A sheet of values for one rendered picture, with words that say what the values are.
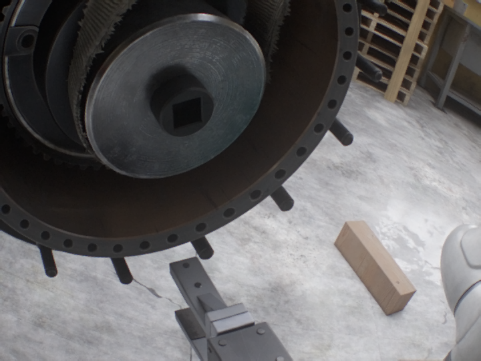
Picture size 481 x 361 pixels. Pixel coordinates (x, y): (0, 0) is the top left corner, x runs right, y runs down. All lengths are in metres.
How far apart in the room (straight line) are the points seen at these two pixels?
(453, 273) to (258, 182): 0.35
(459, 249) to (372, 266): 1.08
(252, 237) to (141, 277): 0.47
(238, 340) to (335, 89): 0.26
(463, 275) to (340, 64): 0.37
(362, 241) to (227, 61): 1.53
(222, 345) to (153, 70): 0.19
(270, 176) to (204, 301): 0.17
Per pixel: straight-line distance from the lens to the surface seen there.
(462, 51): 4.95
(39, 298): 1.36
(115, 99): 0.38
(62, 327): 1.30
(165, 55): 0.37
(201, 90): 0.37
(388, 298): 1.79
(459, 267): 0.77
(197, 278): 0.47
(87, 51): 0.38
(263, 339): 0.40
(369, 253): 1.85
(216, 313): 0.41
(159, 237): 0.55
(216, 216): 0.56
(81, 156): 0.57
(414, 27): 3.97
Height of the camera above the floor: 1.01
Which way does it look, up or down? 30 degrees down
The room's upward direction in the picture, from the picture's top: 23 degrees clockwise
